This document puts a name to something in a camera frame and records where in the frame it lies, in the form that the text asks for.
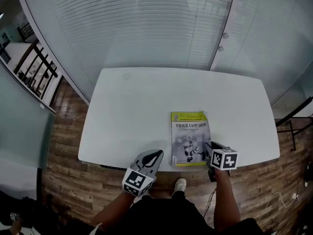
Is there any thin gripper cable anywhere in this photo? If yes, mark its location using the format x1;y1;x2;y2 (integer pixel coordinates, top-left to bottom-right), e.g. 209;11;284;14
202;186;219;218

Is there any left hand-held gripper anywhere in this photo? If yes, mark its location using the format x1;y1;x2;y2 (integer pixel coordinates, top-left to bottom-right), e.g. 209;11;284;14
122;149;164;198

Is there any glass panel with white blinds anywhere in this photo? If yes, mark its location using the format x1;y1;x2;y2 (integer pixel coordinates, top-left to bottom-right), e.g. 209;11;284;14
21;0;237;102
210;0;313;109

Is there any dark stair railing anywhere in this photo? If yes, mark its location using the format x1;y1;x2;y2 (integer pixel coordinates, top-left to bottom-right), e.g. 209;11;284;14
13;43;60;100

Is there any frosted glass door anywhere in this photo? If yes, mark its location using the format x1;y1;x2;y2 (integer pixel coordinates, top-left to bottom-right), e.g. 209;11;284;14
0;65;57;170

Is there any person's right forearm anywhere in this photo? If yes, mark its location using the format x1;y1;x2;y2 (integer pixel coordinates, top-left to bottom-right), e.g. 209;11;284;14
214;169;242;233

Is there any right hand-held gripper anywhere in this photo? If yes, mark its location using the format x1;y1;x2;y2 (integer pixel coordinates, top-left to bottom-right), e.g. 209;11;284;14
204;141;239;183

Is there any person's black clothing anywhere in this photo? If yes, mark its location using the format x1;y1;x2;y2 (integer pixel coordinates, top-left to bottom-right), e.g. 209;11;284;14
97;194;265;235

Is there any person's white right shoe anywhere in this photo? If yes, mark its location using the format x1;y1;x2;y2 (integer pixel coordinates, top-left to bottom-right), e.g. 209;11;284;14
172;177;187;198

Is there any black desk control panel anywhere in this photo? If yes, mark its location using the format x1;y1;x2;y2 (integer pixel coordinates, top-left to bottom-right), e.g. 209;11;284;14
99;164;129;172

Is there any white floor cable with plug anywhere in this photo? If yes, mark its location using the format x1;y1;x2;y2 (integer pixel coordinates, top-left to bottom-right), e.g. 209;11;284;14
269;191;300;209

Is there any yellow-green cover book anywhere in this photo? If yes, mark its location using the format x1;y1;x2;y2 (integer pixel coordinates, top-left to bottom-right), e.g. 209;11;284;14
170;110;212;167

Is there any person's left forearm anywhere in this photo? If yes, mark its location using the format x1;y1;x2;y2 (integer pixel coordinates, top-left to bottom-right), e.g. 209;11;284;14
89;191;137;235

